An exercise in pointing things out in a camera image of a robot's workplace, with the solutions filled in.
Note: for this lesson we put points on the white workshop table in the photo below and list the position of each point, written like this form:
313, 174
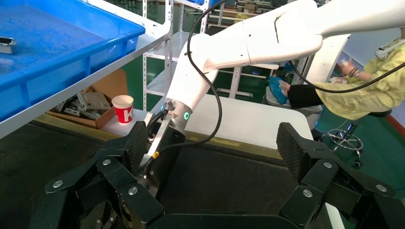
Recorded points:
235, 82

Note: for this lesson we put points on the small cardboard box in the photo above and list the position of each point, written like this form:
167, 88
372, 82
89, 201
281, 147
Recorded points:
250, 8

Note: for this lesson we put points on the large blue plastic tray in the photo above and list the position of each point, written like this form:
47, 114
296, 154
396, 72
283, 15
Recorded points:
63, 53

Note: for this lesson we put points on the brown cardboard box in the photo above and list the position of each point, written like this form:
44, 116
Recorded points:
110, 85

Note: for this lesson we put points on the blue plastic crate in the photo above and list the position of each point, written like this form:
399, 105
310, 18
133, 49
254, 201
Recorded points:
197, 1

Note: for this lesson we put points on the small grey metal bracket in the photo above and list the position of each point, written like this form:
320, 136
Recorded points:
72, 111

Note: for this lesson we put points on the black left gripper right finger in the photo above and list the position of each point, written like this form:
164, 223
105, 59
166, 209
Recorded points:
316, 170

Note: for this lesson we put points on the blue shoe cover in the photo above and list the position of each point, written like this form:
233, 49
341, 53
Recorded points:
277, 90

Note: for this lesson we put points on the black stool chrome base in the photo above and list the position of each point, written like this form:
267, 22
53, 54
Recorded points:
379, 113

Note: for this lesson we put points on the white rounded table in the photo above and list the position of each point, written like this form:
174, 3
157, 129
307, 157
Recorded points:
253, 126

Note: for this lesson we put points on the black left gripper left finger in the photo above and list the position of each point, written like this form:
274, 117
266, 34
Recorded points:
110, 170

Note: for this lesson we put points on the person in yellow gown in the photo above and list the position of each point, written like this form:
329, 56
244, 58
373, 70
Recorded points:
373, 94

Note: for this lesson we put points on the white robot torso column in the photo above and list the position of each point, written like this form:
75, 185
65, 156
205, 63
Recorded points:
329, 57

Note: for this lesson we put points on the red and white paper cup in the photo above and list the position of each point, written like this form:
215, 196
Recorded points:
122, 109

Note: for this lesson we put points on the grey metal plate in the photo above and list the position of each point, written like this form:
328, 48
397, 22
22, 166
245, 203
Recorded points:
95, 100

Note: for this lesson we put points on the yellow cloth bundle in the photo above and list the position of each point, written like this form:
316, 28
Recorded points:
243, 16

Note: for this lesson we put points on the white low shelf board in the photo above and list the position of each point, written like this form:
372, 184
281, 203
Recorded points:
117, 128

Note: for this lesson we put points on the silver metal bracket part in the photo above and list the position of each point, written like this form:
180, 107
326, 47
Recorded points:
7, 45

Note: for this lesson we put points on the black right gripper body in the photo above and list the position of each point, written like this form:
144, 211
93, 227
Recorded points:
169, 151

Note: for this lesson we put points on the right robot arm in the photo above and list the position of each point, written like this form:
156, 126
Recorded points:
269, 41

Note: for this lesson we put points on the white metal shelf rack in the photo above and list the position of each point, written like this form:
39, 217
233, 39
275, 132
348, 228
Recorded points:
155, 28
156, 85

